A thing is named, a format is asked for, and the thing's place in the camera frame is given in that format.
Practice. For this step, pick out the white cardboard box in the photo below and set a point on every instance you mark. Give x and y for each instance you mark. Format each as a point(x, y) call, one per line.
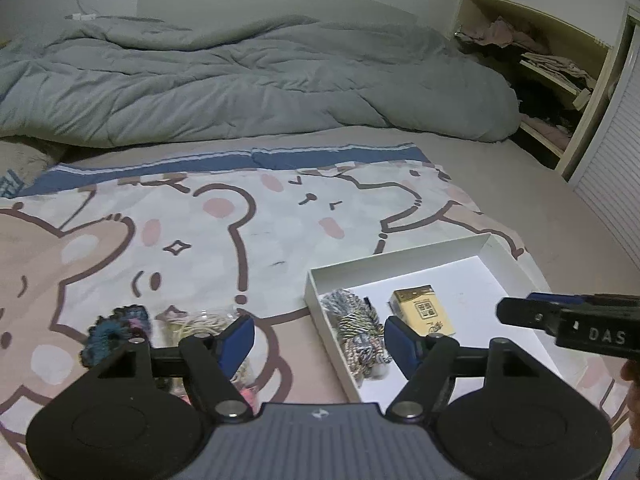
point(480, 280)

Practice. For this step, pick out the small yellow box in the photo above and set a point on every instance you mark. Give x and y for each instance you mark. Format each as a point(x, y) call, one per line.
point(422, 310)

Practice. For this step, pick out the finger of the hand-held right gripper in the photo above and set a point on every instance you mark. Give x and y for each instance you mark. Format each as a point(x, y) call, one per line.
point(555, 299)
point(520, 312)

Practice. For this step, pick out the cartoon bear printed blanket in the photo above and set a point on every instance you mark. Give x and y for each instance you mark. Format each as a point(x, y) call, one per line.
point(200, 240)

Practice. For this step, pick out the grey duvet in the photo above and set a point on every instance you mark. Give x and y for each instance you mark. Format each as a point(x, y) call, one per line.
point(250, 80)

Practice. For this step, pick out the beige fluffy blanket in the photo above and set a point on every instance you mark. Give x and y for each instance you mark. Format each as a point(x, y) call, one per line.
point(25, 155)

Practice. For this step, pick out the open wardrobe shelf unit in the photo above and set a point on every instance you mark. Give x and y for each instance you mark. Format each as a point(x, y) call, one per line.
point(595, 90)

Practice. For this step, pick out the white slatted wardrobe door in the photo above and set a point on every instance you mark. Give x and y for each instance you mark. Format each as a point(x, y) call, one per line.
point(610, 170)

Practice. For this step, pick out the person's right hand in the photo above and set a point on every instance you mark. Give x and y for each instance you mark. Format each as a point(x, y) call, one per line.
point(634, 400)

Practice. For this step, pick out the white power strip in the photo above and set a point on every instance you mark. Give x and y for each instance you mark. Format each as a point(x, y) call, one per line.
point(82, 16)

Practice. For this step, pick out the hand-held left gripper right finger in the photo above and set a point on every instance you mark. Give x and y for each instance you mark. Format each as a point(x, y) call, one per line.
point(400, 345)

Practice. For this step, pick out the pink clothes pile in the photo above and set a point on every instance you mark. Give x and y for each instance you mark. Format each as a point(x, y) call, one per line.
point(500, 32)

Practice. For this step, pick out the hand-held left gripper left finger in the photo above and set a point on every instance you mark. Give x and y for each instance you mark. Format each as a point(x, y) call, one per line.
point(237, 345)

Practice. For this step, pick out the beige folded clothes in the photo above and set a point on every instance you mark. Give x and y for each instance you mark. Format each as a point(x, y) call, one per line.
point(555, 67)

